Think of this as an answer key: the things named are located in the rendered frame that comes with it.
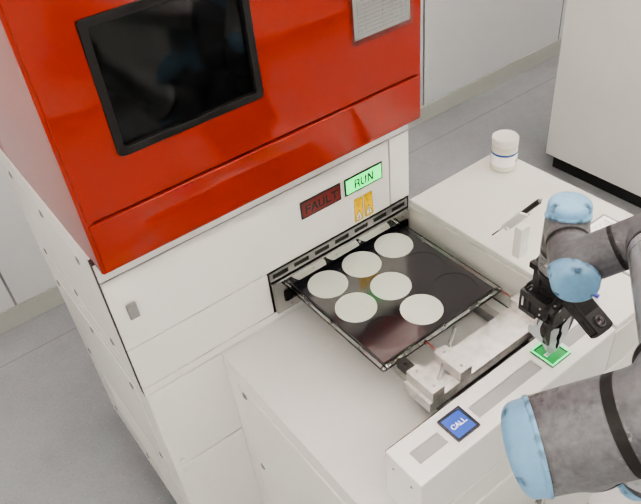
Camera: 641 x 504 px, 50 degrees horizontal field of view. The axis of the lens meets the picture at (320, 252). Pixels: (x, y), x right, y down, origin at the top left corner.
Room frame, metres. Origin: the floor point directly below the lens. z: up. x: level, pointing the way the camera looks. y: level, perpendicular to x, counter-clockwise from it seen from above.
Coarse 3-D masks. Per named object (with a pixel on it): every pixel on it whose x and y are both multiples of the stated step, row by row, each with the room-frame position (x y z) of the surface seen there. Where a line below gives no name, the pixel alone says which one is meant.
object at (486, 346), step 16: (496, 320) 1.06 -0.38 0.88; (512, 320) 1.06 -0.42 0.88; (528, 320) 1.05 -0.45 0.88; (480, 336) 1.02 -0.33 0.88; (496, 336) 1.02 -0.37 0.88; (512, 336) 1.01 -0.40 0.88; (528, 336) 1.02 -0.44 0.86; (464, 352) 0.98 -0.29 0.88; (480, 352) 0.98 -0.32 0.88; (496, 352) 0.97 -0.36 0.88; (432, 368) 0.95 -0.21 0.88; (480, 368) 0.94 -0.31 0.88; (448, 384) 0.90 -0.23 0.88; (464, 384) 0.91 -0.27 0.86; (416, 400) 0.89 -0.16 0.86
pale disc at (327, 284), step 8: (320, 272) 1.28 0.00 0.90; (328, 272) 1.27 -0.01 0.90; (336, 272) 1.27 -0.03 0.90; (312, 280) 1.25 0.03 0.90; (320, 280) 1.25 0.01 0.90; (328, 280) 1.24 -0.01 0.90; (336, 280) 1.24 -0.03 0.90; (344, 280) 1.24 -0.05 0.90; (312, 288) 1.22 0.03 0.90; (320, 288) 1.22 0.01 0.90; (328, 288) 1.22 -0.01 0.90; (336, 288) 1.21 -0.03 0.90; (344, 288) 1.21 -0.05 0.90; (320, 296) 1.19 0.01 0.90; (328, 296) 1.19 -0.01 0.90; (336, 296) 1.19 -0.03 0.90
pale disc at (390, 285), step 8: (392, 272) 1.25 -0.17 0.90; (376, 280) 1.22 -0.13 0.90; (384, 280) 1.22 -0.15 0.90; (392, 280) 1.22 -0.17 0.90; (400, 280) 1.21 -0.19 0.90; (408, 280) 1.21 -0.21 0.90; (376, 288) 1.20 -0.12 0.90; (384, 288) 1.19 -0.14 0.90; (392, 288) 1.19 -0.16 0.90; (400, 288) 1.19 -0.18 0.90; (408, 288) 1.18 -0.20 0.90; (384, 296) 1.17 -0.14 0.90; (392, 296) 1.16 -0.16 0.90; (400, 296) 1.16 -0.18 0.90
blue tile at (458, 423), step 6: (456, 414) 0.76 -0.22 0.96; (462, 414) 0.76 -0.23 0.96; (444, 420) 0.75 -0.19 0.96; (450, 420) 0.75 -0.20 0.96; (456, 420) 0.75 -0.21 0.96; (462, 420) 0.75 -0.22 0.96; (468, 420) 0.75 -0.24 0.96; (450, 426) 0.74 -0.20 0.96; (456, 426) 0.74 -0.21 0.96; (462, 426) 0.74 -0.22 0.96; (468, 426) 0.74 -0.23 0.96; (456, 432) 0.73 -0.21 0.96; (462, 432) 0.72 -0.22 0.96
